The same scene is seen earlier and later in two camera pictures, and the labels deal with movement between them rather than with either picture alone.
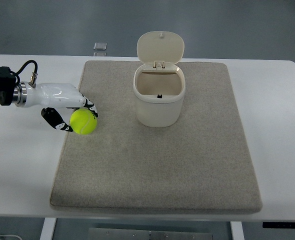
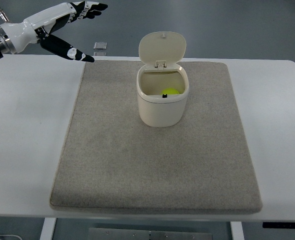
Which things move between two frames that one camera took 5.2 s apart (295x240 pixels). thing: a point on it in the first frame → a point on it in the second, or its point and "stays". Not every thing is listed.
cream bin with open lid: (159, 84) stays
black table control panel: (285, 225) stays
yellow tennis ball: (83, 121) → (169, 91)
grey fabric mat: (202, 164) stays
